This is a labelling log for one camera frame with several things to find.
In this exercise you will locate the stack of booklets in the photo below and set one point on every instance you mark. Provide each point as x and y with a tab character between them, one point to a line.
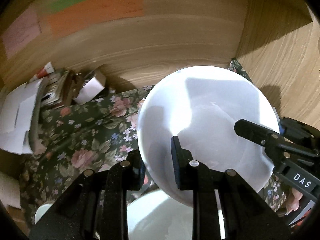
53	90

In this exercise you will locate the beige cup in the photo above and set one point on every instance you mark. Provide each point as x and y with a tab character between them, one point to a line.
7	190

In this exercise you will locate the dark floral tablecloth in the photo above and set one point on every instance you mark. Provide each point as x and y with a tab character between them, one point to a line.
82	140

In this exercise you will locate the small white box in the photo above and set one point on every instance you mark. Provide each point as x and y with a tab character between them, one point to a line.
90	87

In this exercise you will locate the wooden desk hutch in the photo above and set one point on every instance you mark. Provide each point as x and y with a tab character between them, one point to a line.
200	30

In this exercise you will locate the pink sticky note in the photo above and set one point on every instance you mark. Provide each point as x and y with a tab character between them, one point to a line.
21	33

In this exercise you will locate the white plate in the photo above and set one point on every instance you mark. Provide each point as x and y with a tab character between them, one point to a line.
42	212

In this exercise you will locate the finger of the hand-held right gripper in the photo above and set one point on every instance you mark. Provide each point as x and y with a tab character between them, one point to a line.
295	127
252	131

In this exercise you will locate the red and white tube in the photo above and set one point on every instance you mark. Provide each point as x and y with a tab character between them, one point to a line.
45	71

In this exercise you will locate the mint green plate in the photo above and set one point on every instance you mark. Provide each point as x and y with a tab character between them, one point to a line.
160	217

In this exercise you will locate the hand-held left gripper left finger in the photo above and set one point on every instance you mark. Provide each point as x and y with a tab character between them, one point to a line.
136	172

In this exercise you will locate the orange sticky note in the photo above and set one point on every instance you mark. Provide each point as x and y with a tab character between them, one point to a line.
97	10

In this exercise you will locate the person's right hand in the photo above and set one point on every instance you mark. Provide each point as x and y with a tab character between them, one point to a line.
292	200

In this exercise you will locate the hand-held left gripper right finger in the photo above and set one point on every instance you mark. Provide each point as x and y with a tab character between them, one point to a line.
175	162

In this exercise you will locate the pink bowl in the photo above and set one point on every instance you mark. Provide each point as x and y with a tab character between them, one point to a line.
207	110

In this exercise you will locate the pile of white papers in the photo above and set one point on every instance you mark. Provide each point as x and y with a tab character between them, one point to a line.
15	112

